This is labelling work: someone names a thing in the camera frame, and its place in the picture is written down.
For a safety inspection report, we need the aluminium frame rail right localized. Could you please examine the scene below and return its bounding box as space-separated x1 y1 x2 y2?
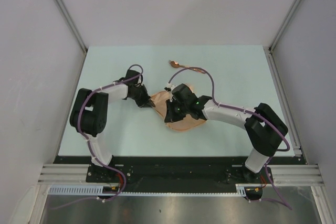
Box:
264 47 303 157

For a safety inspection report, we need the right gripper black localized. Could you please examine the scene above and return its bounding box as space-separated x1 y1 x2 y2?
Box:
165 98 188 123

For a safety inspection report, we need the aluminium frame post right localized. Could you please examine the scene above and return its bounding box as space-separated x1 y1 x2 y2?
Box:
269 0 318 50

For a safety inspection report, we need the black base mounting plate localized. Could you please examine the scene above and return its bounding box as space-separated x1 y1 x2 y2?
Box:
53 155 307 190

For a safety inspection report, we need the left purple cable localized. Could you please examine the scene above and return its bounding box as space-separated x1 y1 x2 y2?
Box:
49 63 144 210

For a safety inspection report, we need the aluminium cross rail front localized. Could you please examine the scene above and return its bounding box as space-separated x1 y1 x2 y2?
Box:
38 164 324 186

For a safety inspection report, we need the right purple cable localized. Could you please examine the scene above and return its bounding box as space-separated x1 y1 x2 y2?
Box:
167 67 292 211

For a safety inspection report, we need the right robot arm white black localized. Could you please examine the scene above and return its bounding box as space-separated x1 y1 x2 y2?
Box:
164 84 290 183

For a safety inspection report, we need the peach satin napkin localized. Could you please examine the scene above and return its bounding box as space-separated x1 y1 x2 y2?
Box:
151 84 209 132

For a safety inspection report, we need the purple cable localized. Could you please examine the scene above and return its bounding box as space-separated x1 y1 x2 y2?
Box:
167 67 292 211
49 63 144 210

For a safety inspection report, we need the copper spoon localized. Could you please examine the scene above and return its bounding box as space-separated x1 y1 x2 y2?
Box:
169 60 184 68

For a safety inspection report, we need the aluminium frame post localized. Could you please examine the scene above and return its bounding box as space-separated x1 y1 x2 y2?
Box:
269 0 318 50
39 0 88 53

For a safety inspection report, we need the aluminium frame post left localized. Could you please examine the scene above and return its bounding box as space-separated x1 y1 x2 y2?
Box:
39 0 88 53

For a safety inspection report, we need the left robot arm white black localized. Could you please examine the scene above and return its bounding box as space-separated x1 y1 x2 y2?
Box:
69 67 155 182

